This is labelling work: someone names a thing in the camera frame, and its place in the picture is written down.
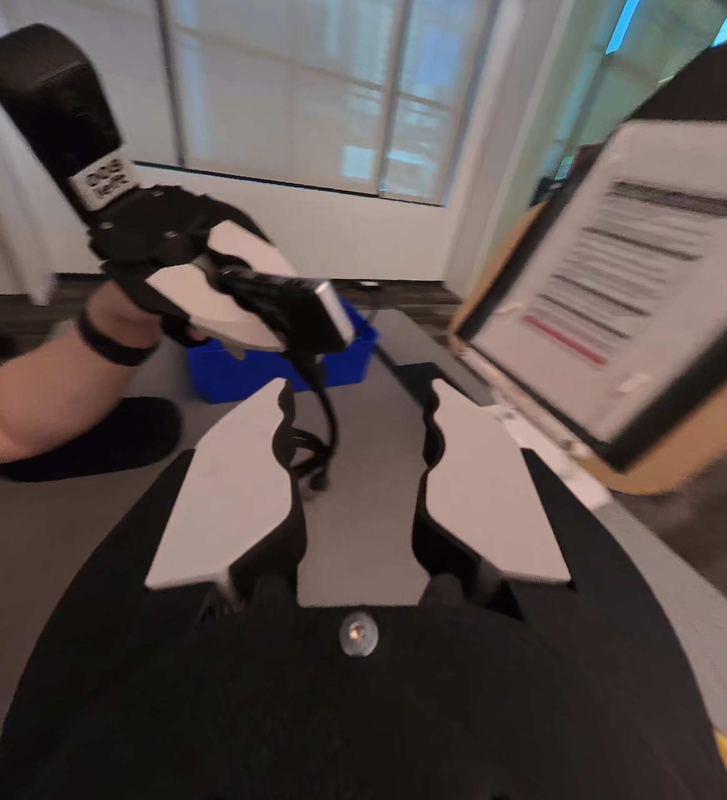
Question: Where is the black wristband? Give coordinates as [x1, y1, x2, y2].
[75, 309, 161, 368]

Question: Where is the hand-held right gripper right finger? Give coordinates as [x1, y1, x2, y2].
[410, 377, 573, 585]

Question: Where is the thick black hub cable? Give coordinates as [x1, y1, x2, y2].
[276, 350, 342, 495]

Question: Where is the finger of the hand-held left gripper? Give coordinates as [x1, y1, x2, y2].
[204, 220, 298, 279]
[143, 261, 289, 362]

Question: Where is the instruction sheet in acrylic cover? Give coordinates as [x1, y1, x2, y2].
[469, 117, 727, 446]

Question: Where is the black and silver hdmi hub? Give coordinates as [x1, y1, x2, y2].
[218, 267, 357, 358]

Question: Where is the person's left forearm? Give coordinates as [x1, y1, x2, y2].
[0, 325, 152, 466]

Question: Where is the person's left hand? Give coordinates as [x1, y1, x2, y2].
[87, 279, 167, 345]

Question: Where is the large window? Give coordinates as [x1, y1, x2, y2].
[157, 0, 505, 207]

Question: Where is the blue plastic bin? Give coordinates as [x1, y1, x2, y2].
[187, 299, 380, 393]

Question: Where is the laminated instruction sheet stand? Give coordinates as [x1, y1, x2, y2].
[448, 34, 727, 496]

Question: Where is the white sign stand base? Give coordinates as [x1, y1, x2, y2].
[491, 403, 614, 510]

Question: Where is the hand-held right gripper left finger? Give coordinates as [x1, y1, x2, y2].
[143, 377, 308, 591]

